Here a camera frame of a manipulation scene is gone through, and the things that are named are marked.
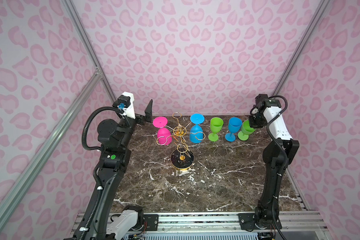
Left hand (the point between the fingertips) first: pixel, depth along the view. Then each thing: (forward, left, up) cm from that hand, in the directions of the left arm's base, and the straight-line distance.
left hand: (138, 94), depth 57 cm
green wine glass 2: (+14, -37, -36) cm, 53 cm away
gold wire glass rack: (-1, -15, -48) cm, 51 cm away
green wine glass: (+10, -55, -37) cm, 67 cm away
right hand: (+13, -62, -35) cm, 72 cm away
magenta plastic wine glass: (-4, -8, -21) cm, 23 cm away
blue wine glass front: (+15, -49, -37) cm, 63 cm away
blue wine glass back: (+4, -23, -29) cm, 37 cm away
